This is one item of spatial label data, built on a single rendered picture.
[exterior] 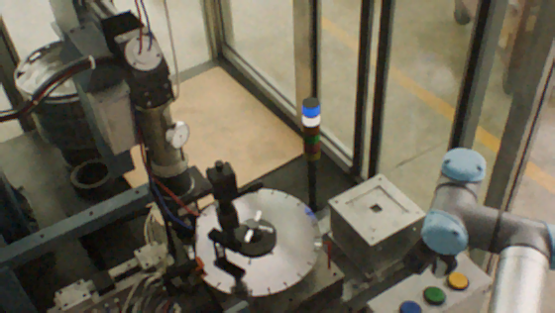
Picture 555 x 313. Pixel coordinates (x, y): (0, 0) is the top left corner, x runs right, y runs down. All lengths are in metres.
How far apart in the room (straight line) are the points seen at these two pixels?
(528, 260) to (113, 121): 0.74
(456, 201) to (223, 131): 1.14
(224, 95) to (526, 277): 1.46
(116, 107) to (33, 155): 1.11
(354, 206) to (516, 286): 0.70
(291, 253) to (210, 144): 0.70
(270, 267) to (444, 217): 0.51
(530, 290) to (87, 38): 0.87
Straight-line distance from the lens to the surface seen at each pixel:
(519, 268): 1.05
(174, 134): 1.09
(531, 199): 3.01
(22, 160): 2.21
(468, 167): 1.16
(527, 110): 1.26
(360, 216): 1.62
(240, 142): 2.05
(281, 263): 1.46
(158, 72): 1.04
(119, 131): 1.16
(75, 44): 1.20
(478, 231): 1.11
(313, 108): 1.53
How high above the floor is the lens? 2.13
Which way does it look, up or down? 44 degrees down
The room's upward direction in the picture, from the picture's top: 6 degrees counter-clockwise
